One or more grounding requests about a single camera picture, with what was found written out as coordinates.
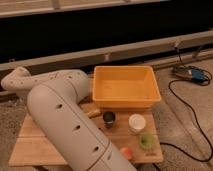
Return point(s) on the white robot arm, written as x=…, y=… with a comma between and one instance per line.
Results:
x=53, y=101

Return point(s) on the orange plastic tray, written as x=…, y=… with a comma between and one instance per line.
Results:
x=125, y=87

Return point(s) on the yellow corn cob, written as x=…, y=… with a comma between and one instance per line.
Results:
x=94, y=113

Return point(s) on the dark metal cup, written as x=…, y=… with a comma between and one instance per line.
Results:
x=109, y=118

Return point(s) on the white lidded container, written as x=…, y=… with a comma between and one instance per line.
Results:
x=136, y=123

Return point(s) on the wooden table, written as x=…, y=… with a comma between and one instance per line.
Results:
x=32, y=148

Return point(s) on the green plastic cup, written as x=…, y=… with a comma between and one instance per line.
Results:
x=146, y=140

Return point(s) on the orange peach fruit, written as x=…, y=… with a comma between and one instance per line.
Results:
x=127, y=153

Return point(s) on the blue power adapter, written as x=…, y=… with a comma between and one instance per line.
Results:
x=189, y=73

